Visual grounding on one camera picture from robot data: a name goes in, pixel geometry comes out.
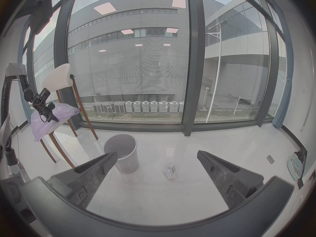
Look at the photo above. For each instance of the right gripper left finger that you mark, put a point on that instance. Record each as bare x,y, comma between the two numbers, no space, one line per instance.
95,176

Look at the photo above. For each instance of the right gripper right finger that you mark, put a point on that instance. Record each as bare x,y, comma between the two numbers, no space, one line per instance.
226,179

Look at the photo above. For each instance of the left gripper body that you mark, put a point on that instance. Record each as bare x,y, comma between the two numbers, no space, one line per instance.
45,111

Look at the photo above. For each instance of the purple plastic bag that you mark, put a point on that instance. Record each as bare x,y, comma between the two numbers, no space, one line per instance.
64,111

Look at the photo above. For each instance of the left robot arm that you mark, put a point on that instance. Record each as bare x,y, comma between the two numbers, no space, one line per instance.
24,85

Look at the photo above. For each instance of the white trash bin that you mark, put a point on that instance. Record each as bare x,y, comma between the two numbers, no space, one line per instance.
130,158

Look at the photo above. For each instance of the white cushioned wooden chair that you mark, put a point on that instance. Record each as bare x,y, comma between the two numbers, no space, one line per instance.
58,79

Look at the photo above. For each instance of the clear printed wrapper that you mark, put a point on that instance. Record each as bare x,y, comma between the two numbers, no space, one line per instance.
169,171

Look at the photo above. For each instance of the window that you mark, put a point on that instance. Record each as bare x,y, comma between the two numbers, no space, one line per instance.
138,70

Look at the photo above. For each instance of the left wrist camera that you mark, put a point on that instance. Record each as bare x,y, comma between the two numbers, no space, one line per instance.
51,105

